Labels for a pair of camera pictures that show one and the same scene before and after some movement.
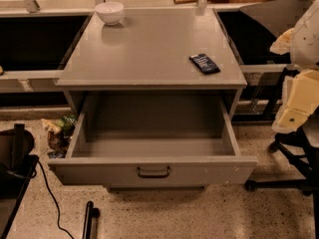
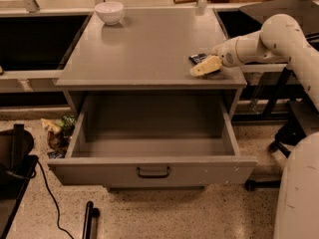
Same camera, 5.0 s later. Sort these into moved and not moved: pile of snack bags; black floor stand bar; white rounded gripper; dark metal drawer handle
Moved: white rounded gripper
Not moved: black floor stand bar; pile of snack bags; dark metal drawer handle
